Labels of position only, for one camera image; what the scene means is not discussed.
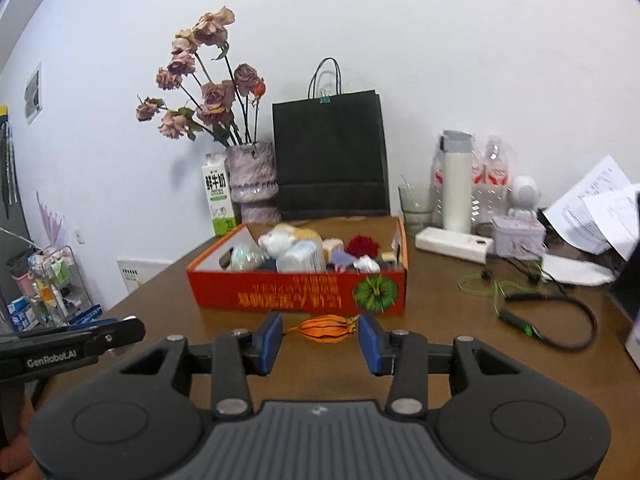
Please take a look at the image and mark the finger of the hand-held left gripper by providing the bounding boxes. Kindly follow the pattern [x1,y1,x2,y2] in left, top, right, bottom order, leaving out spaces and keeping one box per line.
[67,315,147,357]

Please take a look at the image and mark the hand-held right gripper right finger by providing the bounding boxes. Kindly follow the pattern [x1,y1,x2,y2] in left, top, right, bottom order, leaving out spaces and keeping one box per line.
[356,313,522,419]

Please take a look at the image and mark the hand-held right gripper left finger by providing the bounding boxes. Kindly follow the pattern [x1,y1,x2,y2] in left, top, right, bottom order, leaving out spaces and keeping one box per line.
[120,311,284,420]

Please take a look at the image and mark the orange cardboard box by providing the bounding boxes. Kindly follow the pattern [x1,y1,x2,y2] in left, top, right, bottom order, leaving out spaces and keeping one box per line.
[186,216,408,317]

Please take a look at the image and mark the wooden desktop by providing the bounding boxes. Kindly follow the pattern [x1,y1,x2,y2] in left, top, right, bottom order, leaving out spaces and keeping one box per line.
[92,217,640,480]

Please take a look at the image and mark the person's left hand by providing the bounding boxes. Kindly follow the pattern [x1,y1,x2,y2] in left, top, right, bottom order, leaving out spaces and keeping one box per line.
[0,431,51,480]

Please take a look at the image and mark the white blue tissue pack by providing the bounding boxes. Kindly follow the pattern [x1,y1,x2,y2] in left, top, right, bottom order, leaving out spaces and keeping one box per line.
[276,240,326,274]

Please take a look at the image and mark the red fabric rose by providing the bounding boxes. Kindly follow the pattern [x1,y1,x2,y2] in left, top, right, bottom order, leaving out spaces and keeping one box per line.
[345,234,381,259]

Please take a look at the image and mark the white plush toy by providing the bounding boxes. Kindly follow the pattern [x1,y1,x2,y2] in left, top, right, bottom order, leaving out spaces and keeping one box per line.
[257,224,321,262]

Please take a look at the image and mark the white power bank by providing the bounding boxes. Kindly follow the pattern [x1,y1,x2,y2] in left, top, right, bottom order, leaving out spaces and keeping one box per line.
[414,226,495,265]

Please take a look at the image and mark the clear glass cup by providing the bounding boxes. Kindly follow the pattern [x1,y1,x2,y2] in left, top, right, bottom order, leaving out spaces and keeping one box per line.
[398,176,437,237]

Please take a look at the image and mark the green white milk carton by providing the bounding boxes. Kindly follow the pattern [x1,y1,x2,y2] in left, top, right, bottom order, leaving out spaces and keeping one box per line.
[201,152,237,237]

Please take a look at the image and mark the mottled purple vase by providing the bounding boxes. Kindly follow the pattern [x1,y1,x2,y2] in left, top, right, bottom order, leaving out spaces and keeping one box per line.
[224,141,281,226]

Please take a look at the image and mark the white thermos bottle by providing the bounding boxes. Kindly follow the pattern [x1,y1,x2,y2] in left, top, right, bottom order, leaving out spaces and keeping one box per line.
[441,130,474,234]

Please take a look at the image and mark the clear red label water bottle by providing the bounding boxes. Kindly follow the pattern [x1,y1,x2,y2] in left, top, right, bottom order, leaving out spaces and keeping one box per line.
[484,135,512,223]
[431,135,447,227]
[470,141,488,225]

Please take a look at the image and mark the lilac tin box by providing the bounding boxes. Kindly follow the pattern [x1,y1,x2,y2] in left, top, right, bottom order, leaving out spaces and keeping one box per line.
[492,212,547,261]

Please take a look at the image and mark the black paper bag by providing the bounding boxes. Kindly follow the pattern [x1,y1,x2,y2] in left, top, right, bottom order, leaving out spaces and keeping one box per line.
[271,57,392,222]

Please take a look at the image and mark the green black neckband earphones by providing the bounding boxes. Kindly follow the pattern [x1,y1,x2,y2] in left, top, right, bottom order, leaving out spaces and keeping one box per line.
[457,266,599,351]

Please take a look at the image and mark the white robot figurine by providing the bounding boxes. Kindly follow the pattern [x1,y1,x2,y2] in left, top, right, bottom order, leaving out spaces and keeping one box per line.
[506,175,542,221]

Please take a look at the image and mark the white cloth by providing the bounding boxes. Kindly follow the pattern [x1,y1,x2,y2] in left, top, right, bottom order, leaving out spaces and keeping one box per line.
[540,252,617,289]

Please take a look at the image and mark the dried pink rose bouquet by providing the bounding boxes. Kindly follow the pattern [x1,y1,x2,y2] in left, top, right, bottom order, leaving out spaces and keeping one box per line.
[136,6,267,147]

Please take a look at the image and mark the white printed paper sheets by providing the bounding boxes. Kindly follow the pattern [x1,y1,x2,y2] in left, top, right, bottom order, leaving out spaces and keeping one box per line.
[542,155,640,262]

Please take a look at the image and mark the wire rack with supplies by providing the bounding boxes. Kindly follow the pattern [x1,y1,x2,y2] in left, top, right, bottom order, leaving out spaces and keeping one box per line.
[0,245,108,333]

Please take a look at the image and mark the pink paper wall decoration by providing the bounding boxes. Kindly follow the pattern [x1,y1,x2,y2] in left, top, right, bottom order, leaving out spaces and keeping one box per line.
[36,191,68,252]

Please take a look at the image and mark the grey wall poster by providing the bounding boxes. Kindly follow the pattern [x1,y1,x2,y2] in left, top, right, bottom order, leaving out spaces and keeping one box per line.
[24,61,44,127]

